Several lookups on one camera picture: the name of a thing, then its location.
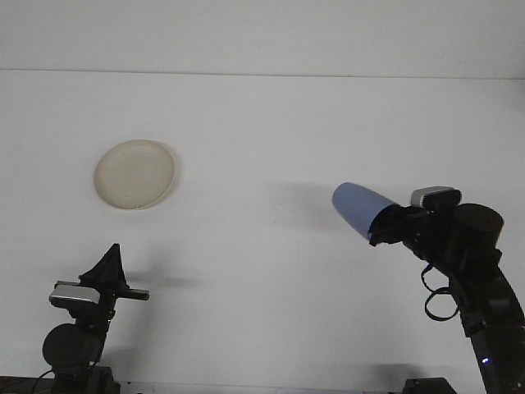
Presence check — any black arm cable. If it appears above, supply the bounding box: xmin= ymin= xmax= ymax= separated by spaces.
xmin=419 ymin=263 xmax=459 ymax=323

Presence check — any dark brown platform edge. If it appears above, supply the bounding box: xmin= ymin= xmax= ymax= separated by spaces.
xmin=0 ymin=373 xmax=54 ymax=394

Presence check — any thin black cable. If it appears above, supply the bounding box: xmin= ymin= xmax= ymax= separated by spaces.
xmin=34 ymin=368 xmax=57 ymax=394

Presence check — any pale blue cup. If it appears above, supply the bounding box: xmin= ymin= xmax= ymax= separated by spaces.
xmin=331 ymin=181 xmax=401 ymax=240

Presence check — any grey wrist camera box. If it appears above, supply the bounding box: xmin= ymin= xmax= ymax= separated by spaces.
xmin=409 ymin=186 xmax=461 ymax=209
xmin=48 ymin=283 xmax=103 ymax=308

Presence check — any pale round plate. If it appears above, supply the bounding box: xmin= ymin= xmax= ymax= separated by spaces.
xmin=94 ymin=139 xmax=180 ymax=211

